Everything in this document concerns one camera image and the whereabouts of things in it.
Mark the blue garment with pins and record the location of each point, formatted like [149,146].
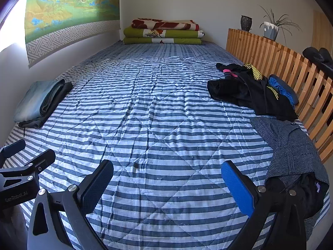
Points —
[285,88]

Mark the black padded object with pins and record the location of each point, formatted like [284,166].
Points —
[317,56]

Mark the potted plant in white pot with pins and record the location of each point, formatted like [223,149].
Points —
[271,30]

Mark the wooden door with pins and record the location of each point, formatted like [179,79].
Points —
[318,31]

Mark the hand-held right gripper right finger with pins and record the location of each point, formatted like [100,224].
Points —
[239,190]

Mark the light blue folded jeans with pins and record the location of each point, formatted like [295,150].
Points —
[36,99]

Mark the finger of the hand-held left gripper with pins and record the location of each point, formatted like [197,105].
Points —
[14,148]
[39,162]

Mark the green folded quilt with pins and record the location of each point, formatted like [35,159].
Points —
[169,37]

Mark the wooden slatted bed rail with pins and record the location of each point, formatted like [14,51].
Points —
[286,60]

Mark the dark grey folded cloth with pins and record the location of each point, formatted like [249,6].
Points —
[54,101]

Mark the blue white striped quilt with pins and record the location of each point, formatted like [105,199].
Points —
[156,104]

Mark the grey houndstooth jacket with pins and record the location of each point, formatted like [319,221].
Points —
[286,140]

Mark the pink striped dark sock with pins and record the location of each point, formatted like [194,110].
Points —
[230,72]

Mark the dark ceramic vase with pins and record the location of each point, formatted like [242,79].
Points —
[246,23]

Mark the black garment with yellow print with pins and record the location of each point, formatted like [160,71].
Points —
[247,91]

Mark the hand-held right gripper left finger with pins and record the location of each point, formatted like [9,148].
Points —
[95,188]

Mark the landscape wall poster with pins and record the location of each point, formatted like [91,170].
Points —
[70,5]

